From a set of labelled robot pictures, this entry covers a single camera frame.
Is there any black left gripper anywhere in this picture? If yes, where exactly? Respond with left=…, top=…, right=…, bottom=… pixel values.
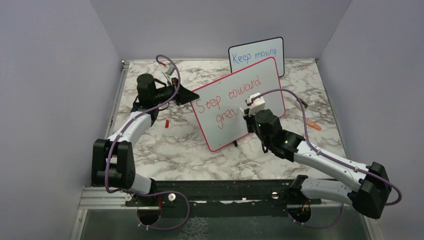
left=151, top=77, right=199, bottom=106

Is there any red framed whiteboard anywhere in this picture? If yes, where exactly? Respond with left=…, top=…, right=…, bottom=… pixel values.
left=190, top=57, right=281, bottom=152

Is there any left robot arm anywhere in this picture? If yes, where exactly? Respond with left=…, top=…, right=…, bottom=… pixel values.
left=91, top=73, right=200, bottom=206

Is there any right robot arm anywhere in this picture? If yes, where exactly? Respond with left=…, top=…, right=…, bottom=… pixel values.
left=242, top=108, right=393, bottom=219

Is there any small whiteboard eraser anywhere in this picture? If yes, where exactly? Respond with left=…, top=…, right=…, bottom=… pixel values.
left=298, top=98, right=309, bottom=110

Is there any black framed written whiteboard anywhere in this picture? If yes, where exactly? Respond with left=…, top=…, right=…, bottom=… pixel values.
left=227, top=36, right=285, bottom=77

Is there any orange rubber piece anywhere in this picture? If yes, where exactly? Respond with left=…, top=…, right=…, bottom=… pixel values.
left=306, top=119, right=322, bottom=131

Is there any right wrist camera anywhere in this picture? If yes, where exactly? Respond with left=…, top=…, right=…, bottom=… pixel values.
left=243, top=92, right=266, bottom=117

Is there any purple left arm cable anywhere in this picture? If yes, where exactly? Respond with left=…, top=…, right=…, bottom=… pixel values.
left=104, top=54, right=191, bottom=232

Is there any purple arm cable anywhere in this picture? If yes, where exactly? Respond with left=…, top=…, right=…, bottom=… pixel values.
left=104, top=54, right=191, bottom=232
left=250, top=88, right=403, bottom=229

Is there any black aluminium base frame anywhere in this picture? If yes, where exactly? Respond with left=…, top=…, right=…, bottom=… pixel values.
left=70, top=178, right=385, bottom=240

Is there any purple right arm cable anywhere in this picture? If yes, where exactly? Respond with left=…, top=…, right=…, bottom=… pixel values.
left=250, top=88, right=403, bottom=229

